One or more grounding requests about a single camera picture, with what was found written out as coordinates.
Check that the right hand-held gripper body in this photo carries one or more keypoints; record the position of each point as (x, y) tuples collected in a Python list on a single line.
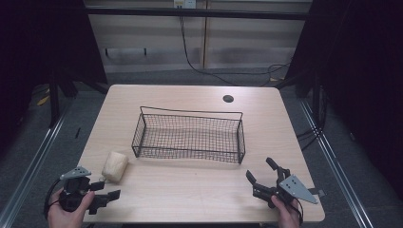
[(296, 188)]

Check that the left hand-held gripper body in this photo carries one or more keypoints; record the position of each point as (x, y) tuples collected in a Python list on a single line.
[(74, 193)]

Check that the beige bread loaf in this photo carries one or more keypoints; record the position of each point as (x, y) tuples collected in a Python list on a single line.
[(114, 166)]

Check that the person's left hand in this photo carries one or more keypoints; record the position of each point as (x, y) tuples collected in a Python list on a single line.
[(63, 218)]

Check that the person's right hand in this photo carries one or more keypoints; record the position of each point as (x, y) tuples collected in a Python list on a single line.
[(289, 217)]

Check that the black metal stand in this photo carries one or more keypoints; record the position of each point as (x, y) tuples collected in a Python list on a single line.
[(54, 101), (316, 95)]

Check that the yellow floor tape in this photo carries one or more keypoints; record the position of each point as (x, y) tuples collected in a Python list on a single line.
[(43, 99)]

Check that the black curtain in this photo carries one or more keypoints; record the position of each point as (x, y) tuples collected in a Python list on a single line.
[(364, 79), (41, 41)]

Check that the black horizontal bar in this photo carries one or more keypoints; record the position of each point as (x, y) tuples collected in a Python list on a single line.
[(196, 13)]

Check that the metal floor rail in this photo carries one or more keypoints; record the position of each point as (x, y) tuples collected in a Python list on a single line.
[(335, 164), (34, 158)]

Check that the white wall power outlet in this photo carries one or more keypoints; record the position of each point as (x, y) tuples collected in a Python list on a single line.
[(184, 3)]

